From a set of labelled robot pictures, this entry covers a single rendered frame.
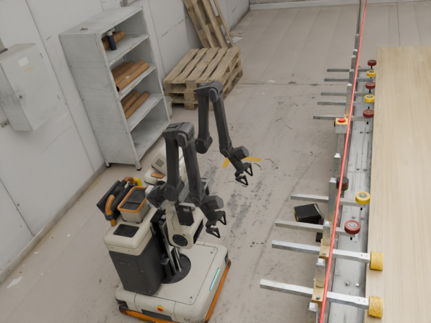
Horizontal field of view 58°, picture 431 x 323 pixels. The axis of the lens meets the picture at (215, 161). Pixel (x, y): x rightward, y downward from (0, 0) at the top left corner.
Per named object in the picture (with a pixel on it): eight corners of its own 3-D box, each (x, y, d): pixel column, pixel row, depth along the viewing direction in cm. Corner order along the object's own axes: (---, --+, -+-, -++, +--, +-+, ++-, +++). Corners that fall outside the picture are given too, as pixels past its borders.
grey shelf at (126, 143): (106, 167, 455) (57, 34, 367) (142, 127, 522) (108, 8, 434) (140, 170, 439) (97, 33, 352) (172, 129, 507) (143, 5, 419)
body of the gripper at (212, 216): (222, 212, 206) (215, 202, 203) (216, 226, 199) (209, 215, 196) (213, 215, 210) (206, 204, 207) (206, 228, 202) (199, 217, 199)
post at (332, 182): (326, 245, 226) (329, 181, 199) (327, 241, 229) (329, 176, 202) (333, 246, 225) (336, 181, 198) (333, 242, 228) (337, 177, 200)
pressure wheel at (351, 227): (342, 243, 213) (344, 228, 206) (344, 232, 218) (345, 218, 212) (358, 245, 210) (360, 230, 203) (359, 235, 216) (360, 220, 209)
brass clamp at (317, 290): (310, 306, 171) (310, 298, 168) (314, 281, 181) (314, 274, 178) (324, 309, 169) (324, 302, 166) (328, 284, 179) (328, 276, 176)
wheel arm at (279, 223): (275, 227, 226) (274, 222, 223) (276, 223, 228) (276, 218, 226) (354, 238, 211) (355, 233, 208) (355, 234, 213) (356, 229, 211)
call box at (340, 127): (335, 134, 238) (335, 123, 234) (335, 128, 243) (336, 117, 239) (346, 134, 236) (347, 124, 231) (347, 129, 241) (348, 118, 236)
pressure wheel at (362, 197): (361, 216, 227) (363, 201, 221) (351, 208, 233) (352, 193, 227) (371, 210, 230) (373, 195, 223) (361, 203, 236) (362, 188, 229)
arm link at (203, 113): (199, 76, 212) (192, 84, 205) (223, 80, 209) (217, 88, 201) (201, 143, 240) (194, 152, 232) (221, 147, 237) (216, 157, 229)
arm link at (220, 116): (213, 81, 212) (206, 90, 203) (223, 81, 209) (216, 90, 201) (225, 147, 236) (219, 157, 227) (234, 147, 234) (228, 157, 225)
